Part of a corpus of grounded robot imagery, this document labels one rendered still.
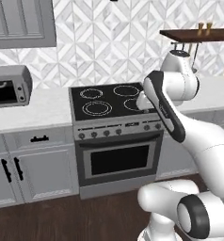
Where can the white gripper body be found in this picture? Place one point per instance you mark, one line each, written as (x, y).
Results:
(144, 101)

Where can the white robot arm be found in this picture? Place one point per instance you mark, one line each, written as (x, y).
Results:
(211, 147)

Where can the grey stove knob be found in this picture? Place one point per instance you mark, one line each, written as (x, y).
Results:
(118, 131)
(147, 127)
(106, 133)
(94, 134)
(158, 126)
(82, 136)

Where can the silver stove with black hob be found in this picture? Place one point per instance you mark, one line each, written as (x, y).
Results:
(107, 106)

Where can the grey hanging ladle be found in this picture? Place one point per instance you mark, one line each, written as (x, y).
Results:
(195, 62)

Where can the grey hanging utensil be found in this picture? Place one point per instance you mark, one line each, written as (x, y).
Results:
(179, 47)

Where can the silver oven door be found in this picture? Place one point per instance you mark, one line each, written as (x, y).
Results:
(117, 160)

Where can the tan shaker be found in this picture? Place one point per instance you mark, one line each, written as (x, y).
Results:
(200, 28)
(208, 28)

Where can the grey drawer front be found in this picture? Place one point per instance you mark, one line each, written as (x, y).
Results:
(57, 138)

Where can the silver toaster oven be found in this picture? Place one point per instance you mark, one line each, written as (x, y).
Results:
(13, 84)

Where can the dark wooden wall shelf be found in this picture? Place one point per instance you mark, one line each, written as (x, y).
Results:
(195, 34)

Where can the grey wall cupboard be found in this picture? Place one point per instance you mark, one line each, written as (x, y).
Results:
(19, 22)

